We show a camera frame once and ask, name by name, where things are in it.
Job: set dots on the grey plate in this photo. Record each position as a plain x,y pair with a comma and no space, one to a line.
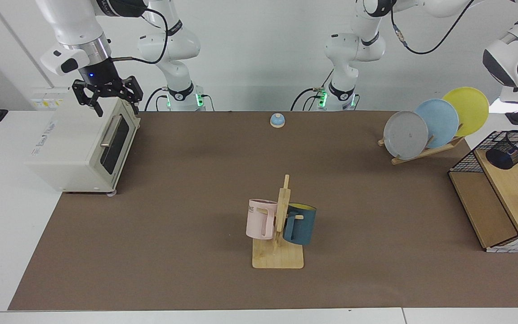
405,135

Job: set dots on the wooden cup stand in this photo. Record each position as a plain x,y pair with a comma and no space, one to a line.
277,258

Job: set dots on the pale toaster oven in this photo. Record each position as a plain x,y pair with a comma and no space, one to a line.
70,144

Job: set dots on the light blue plate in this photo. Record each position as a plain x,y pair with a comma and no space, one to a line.
443,119

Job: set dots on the small blue round thing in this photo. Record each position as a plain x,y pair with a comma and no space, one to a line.
277,119

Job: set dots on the brown table cloth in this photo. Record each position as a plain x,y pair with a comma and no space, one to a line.
196,225

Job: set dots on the white power strip box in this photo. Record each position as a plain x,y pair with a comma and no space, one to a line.
50,99

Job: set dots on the wooden plate rack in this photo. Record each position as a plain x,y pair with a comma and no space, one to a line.
425,154

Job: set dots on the yellow plate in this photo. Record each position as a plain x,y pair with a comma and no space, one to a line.
470,108

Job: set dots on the dark teal mug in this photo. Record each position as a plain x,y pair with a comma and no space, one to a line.
301,227

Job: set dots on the pink mug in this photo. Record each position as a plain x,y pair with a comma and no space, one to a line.
256,222

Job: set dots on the black mesh pen holder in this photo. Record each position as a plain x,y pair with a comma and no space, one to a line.
502,159

